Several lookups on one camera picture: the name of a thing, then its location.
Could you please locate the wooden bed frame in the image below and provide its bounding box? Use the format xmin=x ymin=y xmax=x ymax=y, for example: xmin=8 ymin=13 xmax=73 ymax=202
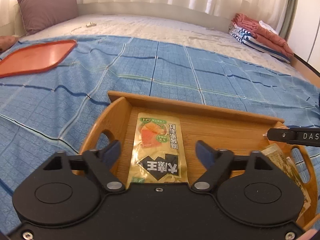
xmin=291 ymin=53 xmax=320 ymax=80

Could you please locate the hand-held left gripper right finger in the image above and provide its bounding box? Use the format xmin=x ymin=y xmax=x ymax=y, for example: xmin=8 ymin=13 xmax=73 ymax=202
xmin=192 ymin=141 xmax=283 ymax=193

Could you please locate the beige headboard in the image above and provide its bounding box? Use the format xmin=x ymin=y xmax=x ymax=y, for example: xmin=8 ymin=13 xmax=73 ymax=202
xmin=76 ymin=2 xmax=237 ymax=33

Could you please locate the white wardrobe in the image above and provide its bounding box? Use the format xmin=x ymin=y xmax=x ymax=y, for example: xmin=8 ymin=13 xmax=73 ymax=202
xmin=287 ymin=0 xmax=320 ymax=77

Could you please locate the folded blue striped blanket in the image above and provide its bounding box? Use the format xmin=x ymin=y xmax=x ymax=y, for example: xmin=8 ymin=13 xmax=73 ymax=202
xmin=229 ymin=25 xmax=292 ymax=63

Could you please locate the quilted white mattress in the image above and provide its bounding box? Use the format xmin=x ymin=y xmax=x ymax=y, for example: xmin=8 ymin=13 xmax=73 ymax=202
xmin=17 ymin=15 xmax=313 ymax=80

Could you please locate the white cloth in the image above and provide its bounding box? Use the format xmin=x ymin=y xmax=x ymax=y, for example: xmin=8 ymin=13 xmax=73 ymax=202
xmin=259 ymin=20 xmax=279 ymax=34

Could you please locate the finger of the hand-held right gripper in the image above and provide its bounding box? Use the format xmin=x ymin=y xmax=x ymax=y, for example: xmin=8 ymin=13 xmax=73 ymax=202
xmin=266 ymin=128 xmax=297 ymax=145

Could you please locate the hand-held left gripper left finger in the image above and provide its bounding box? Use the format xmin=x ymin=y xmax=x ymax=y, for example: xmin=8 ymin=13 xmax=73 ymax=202
xmin=35 ymin=140 xmax=125 ymax=193

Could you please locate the wooden tray with handles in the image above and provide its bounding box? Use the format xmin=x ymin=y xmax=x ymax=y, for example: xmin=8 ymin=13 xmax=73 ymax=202
xmin=79 ymin=91 xmax=316 ymax=233

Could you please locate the folded blankets stack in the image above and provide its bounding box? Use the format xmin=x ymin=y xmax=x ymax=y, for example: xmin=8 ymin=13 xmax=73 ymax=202
xmin=231 ymin=13 xmax=294 ymax=57

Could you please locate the orange plastic tray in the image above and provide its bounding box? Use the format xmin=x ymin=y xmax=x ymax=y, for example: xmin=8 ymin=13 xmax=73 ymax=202
xmin=0 ymin=39 xmax=77 ymax=78

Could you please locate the pink soft item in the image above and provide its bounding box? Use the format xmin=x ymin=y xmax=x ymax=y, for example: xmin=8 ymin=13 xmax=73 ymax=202
xmin=0 ymin=35 xmax=17 ymax=53

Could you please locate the blue plaid bed sheet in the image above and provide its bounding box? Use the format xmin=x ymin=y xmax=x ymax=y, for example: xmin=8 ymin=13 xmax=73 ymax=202
xmin=0 ymin=34 xmax=320 ymax=205

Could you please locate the purple pillow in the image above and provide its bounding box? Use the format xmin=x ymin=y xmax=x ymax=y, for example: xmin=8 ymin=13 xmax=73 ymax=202
xmin=15 ymin=0 xmax=80 ymax=36

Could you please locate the grey-green curtain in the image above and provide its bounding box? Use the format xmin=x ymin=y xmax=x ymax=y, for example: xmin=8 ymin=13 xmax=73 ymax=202
xmin=278 ymin=0 xmax=300 ymax=40

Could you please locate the yellow snack packet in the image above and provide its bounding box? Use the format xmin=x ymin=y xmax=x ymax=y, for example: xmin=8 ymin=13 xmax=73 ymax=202
xmin=127 ymin=112 xmax=188 ymax=190

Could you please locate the large cream snack packet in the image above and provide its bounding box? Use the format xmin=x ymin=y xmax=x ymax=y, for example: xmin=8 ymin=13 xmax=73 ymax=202
xmin=260 ymin=144 xmax=312 ymax=220

